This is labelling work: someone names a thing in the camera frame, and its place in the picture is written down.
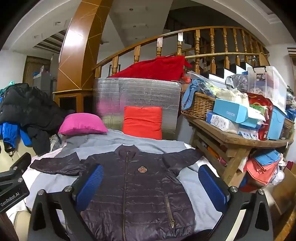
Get wooden stair railing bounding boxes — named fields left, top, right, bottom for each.
left=92, top=26, right=271, bottom=78

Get cardboard box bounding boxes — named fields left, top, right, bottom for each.
left=270, top=167, right=296, bottom=216

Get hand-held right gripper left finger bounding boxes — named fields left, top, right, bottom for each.
left=28, top=163, right=105, bottom=241

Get pink pillow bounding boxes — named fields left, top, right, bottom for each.
left=58, top=113, right=109, bottom=136

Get small wicker basket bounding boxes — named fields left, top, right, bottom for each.
left=283, top=118, right=295, bottom=139

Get clear plastic storage box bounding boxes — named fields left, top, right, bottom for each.
left=247, top=66, right=288, bottom=112

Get red gift bag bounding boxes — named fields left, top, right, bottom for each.
left=245, top=92, right=274, bottom=141

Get grey blanket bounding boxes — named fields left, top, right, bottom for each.
left=25, top=128, right=222, bottom=232

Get wooden arch column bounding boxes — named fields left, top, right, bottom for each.
left=53, top=0, right=114, bottom=114

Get silver foil-wrapped block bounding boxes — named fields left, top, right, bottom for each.
left=93, top=77, right=182, bottom=141

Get wooden table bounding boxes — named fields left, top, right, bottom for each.
left=181, top=111, right=294, bottom=186

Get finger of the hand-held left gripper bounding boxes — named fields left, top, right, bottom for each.
left=7, top=152, right=32, bottom=177

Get light blue shoe box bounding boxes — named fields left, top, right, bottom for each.
left=213, top=98, right=249, bottom=124

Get folded clothes under table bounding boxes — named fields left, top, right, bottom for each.
left=245, top=158, right=281, bottom=186

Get grey cabinet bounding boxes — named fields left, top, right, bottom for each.
left=32, top=72, right=58, bottom=98

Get blue jacket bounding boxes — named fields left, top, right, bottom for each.
left=0, top=120, right=33, bottom=153

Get small blue white box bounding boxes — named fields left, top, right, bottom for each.
left=238, top=124, right=259, bottom=141

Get black white stair steps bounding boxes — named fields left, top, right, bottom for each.
left=201, top=59, right=255, bottom=81

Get crumpled clear plastic wrap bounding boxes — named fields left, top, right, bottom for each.
left=48, top=133, right=67, bottom=153

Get cream cloth bundle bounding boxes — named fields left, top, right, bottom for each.
left=216, top=89, right=250, bottom=108

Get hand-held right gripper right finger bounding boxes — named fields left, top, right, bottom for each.
left=198, top=164, right=274, bottom=241

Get blue folded cloth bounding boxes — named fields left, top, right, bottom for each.
left=253, top=149, right=281, bottom=166

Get black puffer jacket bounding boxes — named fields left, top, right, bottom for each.
left=0, top=83, right=74, bottom=156

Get dark purple puffer jacket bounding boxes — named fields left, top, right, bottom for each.
left=30, top=144, right=203, bottom=241

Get red-orange pillow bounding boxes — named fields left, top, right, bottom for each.
left=122, top=106, right=163, bottom=140

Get white patterned box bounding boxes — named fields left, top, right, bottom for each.
left=206, top=112, right=240, bottom=135

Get red cloth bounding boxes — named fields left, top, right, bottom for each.
left=109, top=56, right=192, bottom=81

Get clear plastic bag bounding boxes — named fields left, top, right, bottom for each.
left=225, top=74, right=249, bottom=92

